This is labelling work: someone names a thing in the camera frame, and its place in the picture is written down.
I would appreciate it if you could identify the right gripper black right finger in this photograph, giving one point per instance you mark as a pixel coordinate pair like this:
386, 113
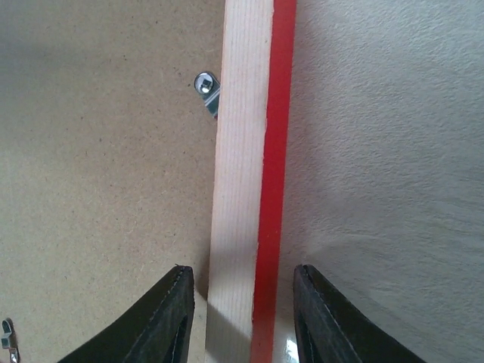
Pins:
329, 328

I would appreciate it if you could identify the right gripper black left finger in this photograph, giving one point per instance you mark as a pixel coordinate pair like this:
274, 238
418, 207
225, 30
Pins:
157, 328

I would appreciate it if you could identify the red wooden picture frame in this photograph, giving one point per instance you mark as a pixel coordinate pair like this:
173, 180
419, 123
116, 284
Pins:
248, 194

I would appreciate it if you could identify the metal retaining clip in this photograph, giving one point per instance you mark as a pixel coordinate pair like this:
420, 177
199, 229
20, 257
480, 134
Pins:
9, 341
208, 88

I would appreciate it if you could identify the brown frame backing board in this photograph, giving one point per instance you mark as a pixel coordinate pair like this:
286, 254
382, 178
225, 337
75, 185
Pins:
107, 162

